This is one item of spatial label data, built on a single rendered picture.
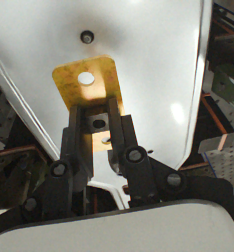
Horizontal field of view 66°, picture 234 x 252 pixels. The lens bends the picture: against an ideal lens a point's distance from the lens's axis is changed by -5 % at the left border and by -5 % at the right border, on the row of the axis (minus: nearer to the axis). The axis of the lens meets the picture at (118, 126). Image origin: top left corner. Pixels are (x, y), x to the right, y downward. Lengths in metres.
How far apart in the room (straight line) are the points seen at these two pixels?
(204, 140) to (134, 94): 0.17
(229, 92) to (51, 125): 0.22
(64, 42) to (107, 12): 0.05
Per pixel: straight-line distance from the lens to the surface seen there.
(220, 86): 0.25
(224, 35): 0.32
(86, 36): 0.18
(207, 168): 0.56
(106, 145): 0.16
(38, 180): 0.33
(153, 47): 0.20
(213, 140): 0.36
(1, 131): 0.76
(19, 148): 0.38
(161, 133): 0.28
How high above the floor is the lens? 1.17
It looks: 43 degrees down
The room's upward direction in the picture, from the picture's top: 171 degrees clockwise
